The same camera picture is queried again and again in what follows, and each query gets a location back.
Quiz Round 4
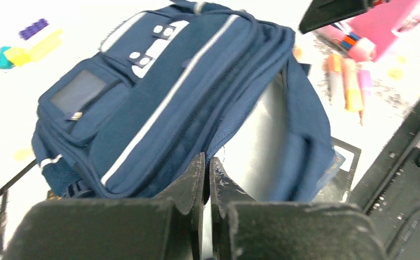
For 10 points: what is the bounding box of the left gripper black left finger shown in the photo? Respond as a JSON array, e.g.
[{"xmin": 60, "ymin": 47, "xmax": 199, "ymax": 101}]
[{"xmin": 3, "ymin": 153, "xmax": 206, "ymax": 260}]

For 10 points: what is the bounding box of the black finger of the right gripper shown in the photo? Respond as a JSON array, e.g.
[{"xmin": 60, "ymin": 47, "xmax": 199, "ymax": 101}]
[{"xmin": 299, "ymin": 0, "xmax": 390, "ymax": 34}]

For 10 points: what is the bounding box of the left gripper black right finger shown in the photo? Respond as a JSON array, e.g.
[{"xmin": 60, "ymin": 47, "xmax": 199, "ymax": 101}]
[{"xmin": 209, "ymin": 158, "xmax": 387, "ymax": 259}]

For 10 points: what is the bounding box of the navy blue student backpack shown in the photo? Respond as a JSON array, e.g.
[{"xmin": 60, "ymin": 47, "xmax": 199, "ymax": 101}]
[{"xmin": 31, "ymin": 1, "xmax": 335, "ymax": 202}]

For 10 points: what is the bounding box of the pink box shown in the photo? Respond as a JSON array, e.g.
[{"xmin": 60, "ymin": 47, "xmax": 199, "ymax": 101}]
[{"xmin": 349, "ymin": 0, "xmax": 420, "ymax": 62}]

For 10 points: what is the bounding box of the pink highlighter pen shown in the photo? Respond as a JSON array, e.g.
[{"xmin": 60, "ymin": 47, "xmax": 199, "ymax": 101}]
[{"xmin": 357, "ymin": 69, "xmax": 373, "ymax": 126}]

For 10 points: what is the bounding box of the yellow orange highlighter pen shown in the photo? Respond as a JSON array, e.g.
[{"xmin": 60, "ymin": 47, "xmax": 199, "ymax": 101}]
[{"xmin": 342, "ymin": 58, "xmax": 364, "ymax": 112}]

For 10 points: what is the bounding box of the black notebook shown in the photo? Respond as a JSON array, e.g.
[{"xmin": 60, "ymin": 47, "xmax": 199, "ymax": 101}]
[{"xmin": 313, "ymin": 138, "xmax": 361, "ymax": 203}]

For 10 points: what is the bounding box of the dark blue hardcover book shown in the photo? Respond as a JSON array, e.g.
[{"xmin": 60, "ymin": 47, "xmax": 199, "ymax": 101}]
[{"xmin": 323, "ymin": 151, "xmax": 346, "ymax": 180}]

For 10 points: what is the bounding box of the long wooden block front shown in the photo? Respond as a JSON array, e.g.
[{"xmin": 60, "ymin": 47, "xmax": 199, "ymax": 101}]
[{"xmin": 28, "ymin": 28, "xmax": 63, "ymax": 62}]

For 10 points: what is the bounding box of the yellow toy block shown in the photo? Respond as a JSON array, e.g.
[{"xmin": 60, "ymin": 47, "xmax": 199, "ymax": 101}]
[{"xmin": 4, "ymin": 47, "xmax": 30, "ymax": 67}]

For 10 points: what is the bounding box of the teal toy block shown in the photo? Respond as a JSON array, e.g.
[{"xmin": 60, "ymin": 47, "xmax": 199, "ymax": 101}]
[{"xmin": 0, "ymin": 46, "xmax": 14, "ymax": 69}]

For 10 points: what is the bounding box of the purple studded toy brick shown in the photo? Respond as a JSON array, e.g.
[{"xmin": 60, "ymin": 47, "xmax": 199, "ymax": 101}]
[{"xmin": 19, "ymin": 18, "xmax": 49, "ymax": 40}]

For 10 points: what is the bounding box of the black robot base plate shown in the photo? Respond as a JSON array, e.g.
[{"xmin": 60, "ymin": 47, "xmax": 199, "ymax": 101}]
[{"xmin": 350, "ymin": 100, "xmax": 420, "ymax": 259}]

